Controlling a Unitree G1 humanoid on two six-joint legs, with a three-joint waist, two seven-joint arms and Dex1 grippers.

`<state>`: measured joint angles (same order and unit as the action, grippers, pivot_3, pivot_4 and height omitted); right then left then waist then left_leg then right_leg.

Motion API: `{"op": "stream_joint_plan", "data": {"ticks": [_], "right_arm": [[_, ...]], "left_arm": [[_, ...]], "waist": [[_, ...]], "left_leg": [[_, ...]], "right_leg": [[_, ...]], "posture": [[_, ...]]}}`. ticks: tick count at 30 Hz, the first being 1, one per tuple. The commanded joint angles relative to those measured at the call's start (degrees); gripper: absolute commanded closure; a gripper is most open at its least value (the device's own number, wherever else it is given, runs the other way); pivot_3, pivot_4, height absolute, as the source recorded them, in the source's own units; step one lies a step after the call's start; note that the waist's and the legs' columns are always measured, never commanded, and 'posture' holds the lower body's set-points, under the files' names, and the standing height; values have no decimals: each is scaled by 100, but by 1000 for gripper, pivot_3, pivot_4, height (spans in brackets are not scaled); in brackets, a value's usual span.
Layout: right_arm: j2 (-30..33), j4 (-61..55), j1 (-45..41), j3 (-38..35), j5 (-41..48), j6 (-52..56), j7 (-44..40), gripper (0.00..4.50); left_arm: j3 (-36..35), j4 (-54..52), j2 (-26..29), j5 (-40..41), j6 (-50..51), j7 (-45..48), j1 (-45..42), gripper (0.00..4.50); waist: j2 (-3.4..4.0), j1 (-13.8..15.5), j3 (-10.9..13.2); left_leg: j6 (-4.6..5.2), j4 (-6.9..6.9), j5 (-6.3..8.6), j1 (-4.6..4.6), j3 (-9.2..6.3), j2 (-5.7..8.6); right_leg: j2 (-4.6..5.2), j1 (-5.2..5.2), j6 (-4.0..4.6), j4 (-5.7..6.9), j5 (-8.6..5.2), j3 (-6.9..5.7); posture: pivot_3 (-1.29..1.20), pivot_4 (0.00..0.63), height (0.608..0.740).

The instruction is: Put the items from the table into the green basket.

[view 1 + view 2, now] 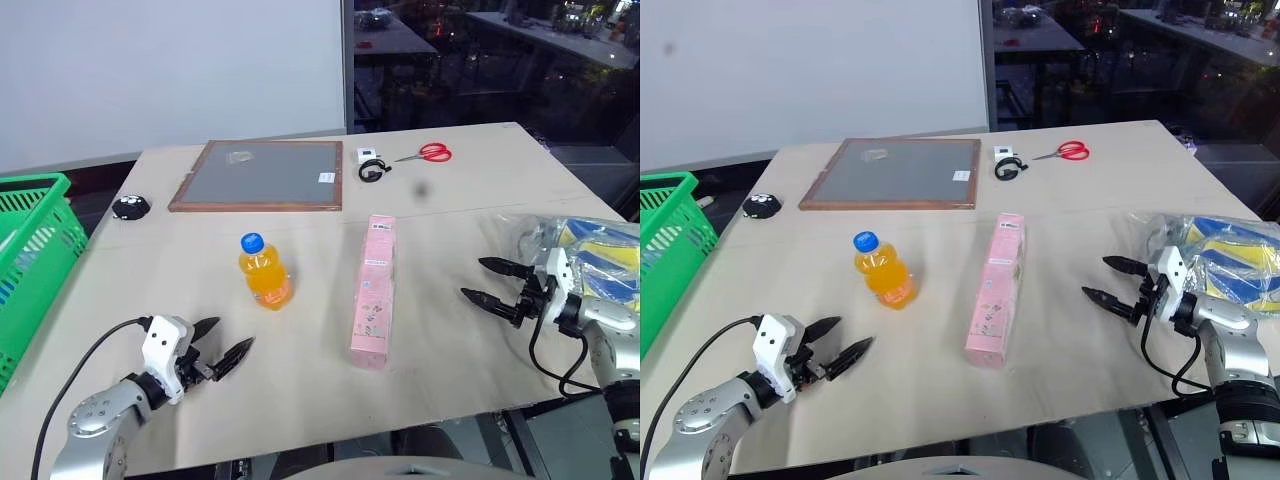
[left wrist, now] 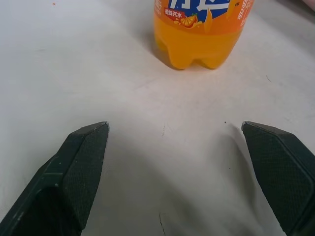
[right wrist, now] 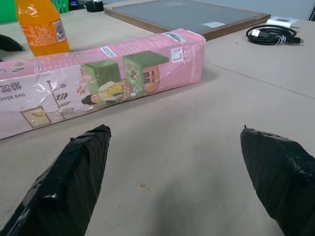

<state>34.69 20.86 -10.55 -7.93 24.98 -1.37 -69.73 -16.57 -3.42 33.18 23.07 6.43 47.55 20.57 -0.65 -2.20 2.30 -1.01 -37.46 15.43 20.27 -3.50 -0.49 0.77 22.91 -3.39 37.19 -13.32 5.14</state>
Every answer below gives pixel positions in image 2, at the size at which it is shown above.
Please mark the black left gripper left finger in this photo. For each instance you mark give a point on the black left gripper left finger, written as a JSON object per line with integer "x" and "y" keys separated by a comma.
{"x": 73, "y": 172}

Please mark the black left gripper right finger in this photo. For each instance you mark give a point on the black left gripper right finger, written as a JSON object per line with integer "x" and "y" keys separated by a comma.
{"x": 280, "y": 167}

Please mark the orange soda bottle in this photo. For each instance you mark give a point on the orange soda bottle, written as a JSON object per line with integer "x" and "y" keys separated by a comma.
{"x": 199, "y": 34}

